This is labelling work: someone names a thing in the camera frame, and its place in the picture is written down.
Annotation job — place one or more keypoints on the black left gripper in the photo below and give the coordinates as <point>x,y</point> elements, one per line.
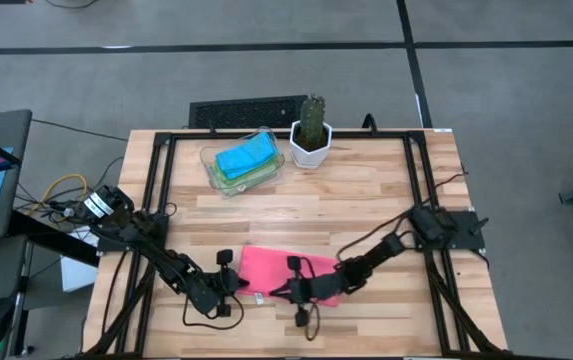
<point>227,283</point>

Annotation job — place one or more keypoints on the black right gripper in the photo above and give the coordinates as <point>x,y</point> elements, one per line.
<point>316,288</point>

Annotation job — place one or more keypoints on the pink microfiber towel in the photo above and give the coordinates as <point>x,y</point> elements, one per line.
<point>266,265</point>

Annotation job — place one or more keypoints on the bright green microfiber towel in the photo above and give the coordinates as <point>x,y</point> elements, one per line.
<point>267,171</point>

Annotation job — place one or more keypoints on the blue microfiber towel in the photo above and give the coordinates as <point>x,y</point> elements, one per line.
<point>246,155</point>

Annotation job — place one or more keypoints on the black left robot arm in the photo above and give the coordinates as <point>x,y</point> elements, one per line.
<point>166,260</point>

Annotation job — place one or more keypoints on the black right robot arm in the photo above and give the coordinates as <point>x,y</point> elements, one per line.
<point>376,255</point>

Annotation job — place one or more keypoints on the clear plastic bin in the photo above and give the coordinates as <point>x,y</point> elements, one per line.
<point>205,152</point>

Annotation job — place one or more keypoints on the white hexagonal plant pot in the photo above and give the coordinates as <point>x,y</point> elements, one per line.
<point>310,157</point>

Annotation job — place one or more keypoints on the white paper box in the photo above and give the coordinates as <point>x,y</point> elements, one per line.
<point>76,277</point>

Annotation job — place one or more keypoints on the white table sticker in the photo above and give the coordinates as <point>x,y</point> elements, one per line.
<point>443,130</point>

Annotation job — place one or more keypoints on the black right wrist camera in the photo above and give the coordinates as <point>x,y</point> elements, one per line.
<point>294,263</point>

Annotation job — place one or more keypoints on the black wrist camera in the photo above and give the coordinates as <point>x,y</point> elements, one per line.
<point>294,263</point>
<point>224,257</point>

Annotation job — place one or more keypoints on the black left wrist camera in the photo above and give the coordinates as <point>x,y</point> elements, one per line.
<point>224,257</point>

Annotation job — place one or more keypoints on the black aluminium table frame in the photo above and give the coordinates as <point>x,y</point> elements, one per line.
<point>191,135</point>

